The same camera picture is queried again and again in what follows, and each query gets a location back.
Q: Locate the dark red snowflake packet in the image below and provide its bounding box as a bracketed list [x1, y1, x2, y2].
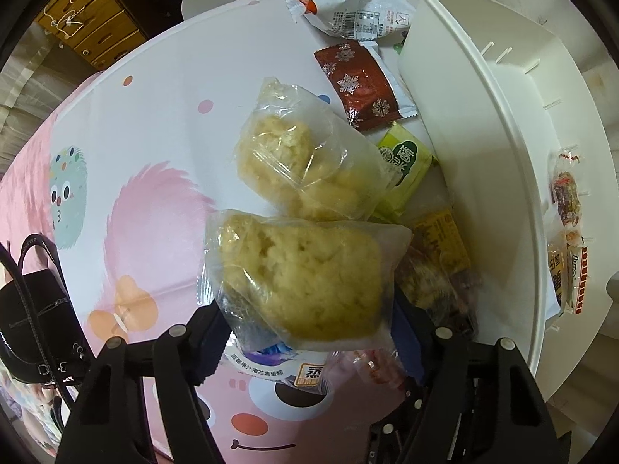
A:
[313, 41, 417, 132]

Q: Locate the pink cloth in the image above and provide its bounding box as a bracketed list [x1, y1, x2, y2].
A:
[0, 70, 104, 300]

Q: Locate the black handbag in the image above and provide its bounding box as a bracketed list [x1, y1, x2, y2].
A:
[0, 234, 95, 387]

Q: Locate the clear bag of puffed rice cake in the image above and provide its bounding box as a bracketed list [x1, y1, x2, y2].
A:
[233, 76, 392, 223]
[204, 209, 413, 353]

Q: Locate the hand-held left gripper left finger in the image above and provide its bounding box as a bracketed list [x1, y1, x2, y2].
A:
[55, 300, 231, 464]

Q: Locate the small red candy packet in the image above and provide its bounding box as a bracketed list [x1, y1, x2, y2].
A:
[333, 348, 412, 390]

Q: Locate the green snack packet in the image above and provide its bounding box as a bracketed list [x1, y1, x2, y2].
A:
[374, 122, 438, 220]

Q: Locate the white orange snack packet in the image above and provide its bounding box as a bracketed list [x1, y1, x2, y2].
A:
[545, 231, 569, 311]

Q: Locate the white apple print packet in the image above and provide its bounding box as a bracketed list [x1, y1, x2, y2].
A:
[283, 0, 417, 42]

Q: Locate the white charging cable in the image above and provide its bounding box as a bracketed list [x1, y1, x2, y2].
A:
[43, 0, 87, 39]

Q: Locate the yellow brown snack packet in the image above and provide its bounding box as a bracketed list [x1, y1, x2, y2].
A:
[397, 256, 482, 344]
[411, 207, 472, 276]

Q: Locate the cartoon print blanket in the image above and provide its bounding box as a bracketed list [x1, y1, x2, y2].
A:
[0, 362, 68, 450]

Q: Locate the small orange snack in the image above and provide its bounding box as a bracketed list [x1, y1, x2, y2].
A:
[550, 147, 584, 227]

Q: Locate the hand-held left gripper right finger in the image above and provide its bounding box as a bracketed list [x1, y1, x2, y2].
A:
[394, 290, 569, 464]

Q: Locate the white plastic storage box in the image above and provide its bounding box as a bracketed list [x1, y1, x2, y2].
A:
[397, 0, 619, 382]

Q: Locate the white blue cake packet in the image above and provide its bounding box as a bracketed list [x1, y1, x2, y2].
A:
[227, 333, 334, 397]

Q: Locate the wooden desk with drawers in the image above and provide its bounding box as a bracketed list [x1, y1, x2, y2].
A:
[34, 0, 194, 71]

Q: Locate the red white cookie packet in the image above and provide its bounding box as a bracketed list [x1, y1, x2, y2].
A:
[566, 244, 589, 314]

